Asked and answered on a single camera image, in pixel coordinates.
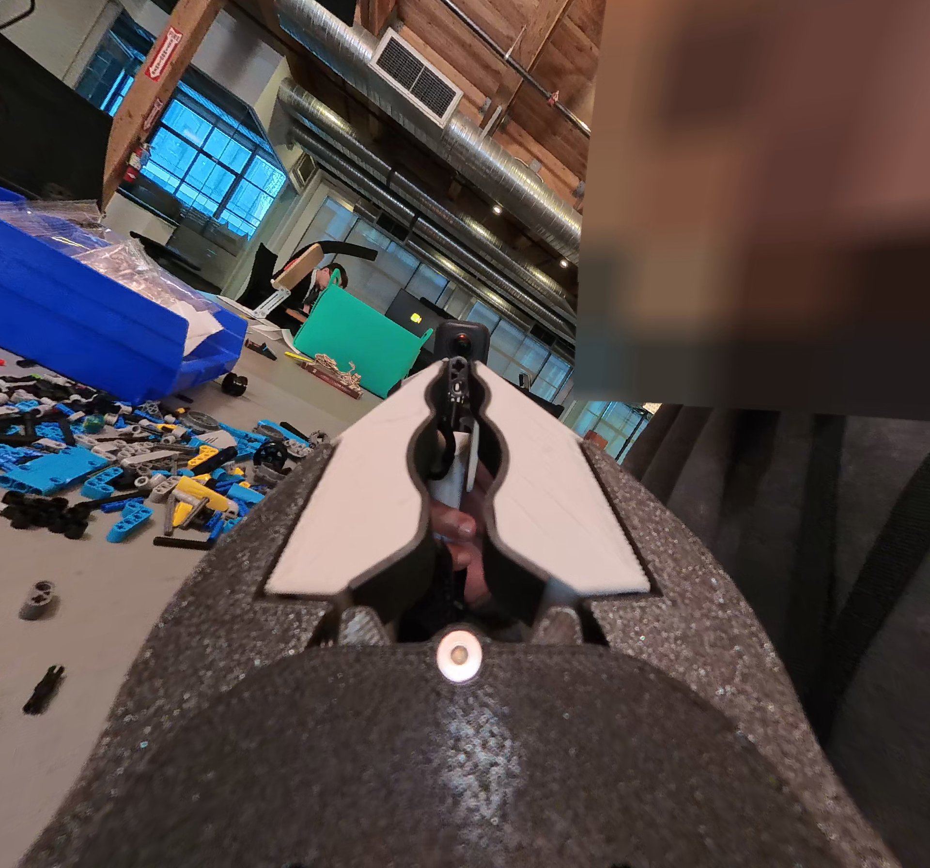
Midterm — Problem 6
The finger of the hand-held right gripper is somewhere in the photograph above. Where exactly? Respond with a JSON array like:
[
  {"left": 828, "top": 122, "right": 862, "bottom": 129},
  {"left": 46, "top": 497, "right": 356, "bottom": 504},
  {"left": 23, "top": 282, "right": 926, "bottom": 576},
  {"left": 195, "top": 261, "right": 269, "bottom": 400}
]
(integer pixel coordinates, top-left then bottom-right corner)
[{"left": 429, "top": 429, "right": 482, "bottom": 514}]

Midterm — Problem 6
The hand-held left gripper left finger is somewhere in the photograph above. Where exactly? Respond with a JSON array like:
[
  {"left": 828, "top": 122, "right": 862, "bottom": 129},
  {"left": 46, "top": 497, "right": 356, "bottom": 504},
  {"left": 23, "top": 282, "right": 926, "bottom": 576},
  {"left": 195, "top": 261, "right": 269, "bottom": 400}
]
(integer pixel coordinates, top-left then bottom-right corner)
[{"left": 263, "top": 361, "right": 453, "bottom": 623}]

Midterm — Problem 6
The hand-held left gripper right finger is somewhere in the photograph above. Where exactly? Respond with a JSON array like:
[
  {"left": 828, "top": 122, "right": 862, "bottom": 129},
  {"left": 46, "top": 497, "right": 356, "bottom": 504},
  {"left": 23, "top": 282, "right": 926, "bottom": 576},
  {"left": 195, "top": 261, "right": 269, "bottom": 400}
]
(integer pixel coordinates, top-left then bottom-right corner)
[{"left": 467, "top": 361, "right": 651, "bottom": 623}]

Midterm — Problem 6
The grey desk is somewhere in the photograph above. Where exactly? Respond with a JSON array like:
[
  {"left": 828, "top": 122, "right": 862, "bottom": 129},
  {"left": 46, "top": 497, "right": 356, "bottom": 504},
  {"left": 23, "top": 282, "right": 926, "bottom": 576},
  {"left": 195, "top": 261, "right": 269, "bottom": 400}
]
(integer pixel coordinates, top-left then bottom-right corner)
[{"left": 0, "top": 341, "right": 408, "bottom": 868}]

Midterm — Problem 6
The person's right hand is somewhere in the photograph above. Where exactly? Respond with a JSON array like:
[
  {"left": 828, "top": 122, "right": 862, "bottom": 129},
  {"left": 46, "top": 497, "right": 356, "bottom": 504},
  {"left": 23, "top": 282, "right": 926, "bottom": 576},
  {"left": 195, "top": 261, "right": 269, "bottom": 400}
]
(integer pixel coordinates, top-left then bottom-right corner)
[{"left": 433, "top": 503, "right": 496, "bottom": 609}]

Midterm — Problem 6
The green plastic bin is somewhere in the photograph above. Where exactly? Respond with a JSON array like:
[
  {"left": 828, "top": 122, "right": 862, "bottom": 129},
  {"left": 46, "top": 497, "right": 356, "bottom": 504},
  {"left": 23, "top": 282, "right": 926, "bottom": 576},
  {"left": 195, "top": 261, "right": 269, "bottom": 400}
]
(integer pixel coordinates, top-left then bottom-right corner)
[{"left": 294, "top": 268, "right": 434, "bottom": 400}]

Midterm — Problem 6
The white vent grille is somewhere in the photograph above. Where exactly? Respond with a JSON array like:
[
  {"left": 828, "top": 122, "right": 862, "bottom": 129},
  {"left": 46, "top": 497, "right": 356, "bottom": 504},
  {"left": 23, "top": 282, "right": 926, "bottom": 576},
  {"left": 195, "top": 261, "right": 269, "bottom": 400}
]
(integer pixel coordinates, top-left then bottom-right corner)
[{"left": 369, "top": 29, "right": 464, "bottom": 129}]

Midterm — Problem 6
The pile of loose brick pieces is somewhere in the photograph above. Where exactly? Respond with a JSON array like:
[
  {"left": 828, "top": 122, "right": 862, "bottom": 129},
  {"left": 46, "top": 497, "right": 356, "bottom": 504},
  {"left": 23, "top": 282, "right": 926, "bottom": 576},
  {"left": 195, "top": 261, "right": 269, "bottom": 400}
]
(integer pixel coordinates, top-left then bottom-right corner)
[{"left": 0, "top": 367, "right": 337, "bottom": 551}]

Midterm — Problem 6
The paned window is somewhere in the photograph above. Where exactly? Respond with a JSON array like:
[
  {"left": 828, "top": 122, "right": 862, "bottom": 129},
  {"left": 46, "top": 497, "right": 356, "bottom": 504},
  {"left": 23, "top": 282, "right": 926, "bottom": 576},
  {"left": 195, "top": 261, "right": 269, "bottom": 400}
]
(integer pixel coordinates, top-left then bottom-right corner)
[{"left": 76, "top": 14, "right": 288, "bottom": 238}]

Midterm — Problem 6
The blue plastic bin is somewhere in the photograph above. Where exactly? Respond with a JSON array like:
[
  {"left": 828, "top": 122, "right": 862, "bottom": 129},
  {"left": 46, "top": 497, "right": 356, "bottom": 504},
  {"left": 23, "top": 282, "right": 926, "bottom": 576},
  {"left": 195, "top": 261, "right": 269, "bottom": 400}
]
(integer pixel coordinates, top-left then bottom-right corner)
[{"left": 0, "top": 188, "right": 249, "bottom": 405}]

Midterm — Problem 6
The crumpled clear bag with pieces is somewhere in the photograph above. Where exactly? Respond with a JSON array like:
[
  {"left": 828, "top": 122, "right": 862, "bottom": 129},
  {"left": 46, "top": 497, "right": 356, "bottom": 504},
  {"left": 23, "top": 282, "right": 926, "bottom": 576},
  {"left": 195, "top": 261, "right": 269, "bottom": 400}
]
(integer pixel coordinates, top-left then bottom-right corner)
[{"left": 0, "top": 198, "right": 226, "bottom": 360}]

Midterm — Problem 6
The short black pin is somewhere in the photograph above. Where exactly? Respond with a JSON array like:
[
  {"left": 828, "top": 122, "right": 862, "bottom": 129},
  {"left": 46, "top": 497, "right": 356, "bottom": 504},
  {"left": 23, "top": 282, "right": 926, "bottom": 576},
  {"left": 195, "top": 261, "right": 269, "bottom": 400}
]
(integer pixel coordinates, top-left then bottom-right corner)
[{"left": 22, "top": 665, "right": 66, "bottom": 713}]

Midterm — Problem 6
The wooden beam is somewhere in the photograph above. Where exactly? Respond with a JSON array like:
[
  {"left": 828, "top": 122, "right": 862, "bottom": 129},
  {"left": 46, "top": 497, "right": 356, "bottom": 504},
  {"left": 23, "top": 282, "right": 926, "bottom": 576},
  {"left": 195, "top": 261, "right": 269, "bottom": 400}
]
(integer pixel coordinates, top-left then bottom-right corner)
[{"left": 102, "top": 0, "right": 280, "bottom": 209}]

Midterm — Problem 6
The black flat board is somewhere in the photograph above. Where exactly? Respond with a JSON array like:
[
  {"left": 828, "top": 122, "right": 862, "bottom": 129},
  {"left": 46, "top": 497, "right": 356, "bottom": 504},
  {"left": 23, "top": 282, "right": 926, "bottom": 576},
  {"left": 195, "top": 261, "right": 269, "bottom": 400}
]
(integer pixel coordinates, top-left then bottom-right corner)
[{"left": 0, "top": 32, "right": 113, "bottom": 208}]

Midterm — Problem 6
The silver air duct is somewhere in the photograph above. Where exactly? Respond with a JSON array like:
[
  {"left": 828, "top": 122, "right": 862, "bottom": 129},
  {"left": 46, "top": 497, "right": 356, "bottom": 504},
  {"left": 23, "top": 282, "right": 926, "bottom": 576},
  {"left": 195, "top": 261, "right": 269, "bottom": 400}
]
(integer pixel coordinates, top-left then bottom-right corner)
[{"left": 275, "top": 0, "right": 582, "bottom": 230}]

